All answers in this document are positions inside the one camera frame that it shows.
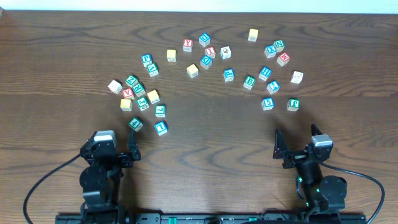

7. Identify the blue H block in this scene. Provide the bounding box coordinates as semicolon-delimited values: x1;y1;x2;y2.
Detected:
259;67;272;81

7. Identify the yellow block left middle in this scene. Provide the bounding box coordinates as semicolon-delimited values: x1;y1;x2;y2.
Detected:
147;90;160;104

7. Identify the green Z block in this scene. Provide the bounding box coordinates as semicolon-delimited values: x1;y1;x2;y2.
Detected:
125;75;139;88

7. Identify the green N block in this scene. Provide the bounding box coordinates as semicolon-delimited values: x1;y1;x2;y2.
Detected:
273;40;285;52

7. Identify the red I block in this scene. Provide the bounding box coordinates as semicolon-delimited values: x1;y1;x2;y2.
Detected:
205;46;216;59

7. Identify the blue P block left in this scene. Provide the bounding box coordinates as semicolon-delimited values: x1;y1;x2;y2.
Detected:
141;54;152;67

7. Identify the yellow block top right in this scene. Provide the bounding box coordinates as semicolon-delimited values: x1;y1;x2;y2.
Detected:
248;29;259;42

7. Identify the green J block left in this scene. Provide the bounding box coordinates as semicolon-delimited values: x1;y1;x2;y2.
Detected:
136;96;149;111

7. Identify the blue X block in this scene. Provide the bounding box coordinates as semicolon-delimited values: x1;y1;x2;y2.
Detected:
264;45;277;58

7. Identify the blue p block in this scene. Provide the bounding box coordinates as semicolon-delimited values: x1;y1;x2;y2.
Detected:
223;68;235;82
141;54;152;67

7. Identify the green V block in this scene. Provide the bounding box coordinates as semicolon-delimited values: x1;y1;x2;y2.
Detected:
147;63;159;77

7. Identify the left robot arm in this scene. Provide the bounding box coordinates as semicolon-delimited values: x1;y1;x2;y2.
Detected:
80;130;141;224

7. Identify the blue d block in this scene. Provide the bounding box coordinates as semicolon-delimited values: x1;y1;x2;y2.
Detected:
200;55;213;70
198;32;211;47

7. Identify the green 4 block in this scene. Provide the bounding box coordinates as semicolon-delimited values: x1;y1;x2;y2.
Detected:
129;117;143;132

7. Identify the white picture block centre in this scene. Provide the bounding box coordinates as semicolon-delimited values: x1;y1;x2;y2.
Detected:
220;46;232;60

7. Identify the red A block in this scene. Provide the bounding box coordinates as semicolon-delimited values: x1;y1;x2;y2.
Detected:
122;88;135;100

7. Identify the blue 2 block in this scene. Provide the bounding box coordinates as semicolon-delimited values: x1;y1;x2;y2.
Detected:
267;80;280;95

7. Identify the yellow block top centre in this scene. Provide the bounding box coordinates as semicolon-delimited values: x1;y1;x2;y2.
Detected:
167;49;177;62

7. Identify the white block left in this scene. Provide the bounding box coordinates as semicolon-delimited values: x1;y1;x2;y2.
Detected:
108;80;123;95

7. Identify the green j block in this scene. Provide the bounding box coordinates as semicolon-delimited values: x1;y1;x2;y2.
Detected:
136;96;149;111
287;98;300;111

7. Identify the white block right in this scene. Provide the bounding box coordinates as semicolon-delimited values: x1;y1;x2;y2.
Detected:
290;71;303;84

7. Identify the green R block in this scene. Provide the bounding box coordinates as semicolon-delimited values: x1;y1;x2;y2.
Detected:
132;83;146;97

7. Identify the yellow block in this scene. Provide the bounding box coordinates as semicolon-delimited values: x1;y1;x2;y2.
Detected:
187;63;199;78
147;90;160;104
120;98;132;111
248;29;259;42
167;49;177;62

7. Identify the red Y block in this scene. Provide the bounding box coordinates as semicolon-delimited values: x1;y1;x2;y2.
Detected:
183;39;193;52

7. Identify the yellow block lower left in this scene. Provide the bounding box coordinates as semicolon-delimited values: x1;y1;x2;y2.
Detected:
120;98;132;111

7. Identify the blue P block centre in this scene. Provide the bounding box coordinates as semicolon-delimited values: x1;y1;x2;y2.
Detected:
223;68;235;82

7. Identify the green B block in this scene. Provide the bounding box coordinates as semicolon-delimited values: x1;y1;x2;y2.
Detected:
243;75;256;90

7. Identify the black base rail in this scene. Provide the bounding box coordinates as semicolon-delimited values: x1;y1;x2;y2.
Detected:
55;211;367;224

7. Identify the blue D block top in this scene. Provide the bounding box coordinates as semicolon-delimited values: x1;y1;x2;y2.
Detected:
198;32;211;47

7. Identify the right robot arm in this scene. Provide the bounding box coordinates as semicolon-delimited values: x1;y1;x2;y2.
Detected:
273;124;347;222

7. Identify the blue L block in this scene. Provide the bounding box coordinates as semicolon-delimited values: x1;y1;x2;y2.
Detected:
154;121;168;136

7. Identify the blue 5 block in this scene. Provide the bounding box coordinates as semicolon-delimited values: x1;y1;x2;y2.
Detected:
261;97;274;111

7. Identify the green 7 block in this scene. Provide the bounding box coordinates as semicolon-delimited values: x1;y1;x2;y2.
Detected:
155;105;166;118

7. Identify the red M block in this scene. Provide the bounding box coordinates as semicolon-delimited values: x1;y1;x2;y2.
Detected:
277;52;290;67

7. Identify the green J block right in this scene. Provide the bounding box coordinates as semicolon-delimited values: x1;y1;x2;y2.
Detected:
287;98;300;111

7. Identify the blue D block middle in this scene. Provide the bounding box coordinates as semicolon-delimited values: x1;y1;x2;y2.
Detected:
200;55;213;70

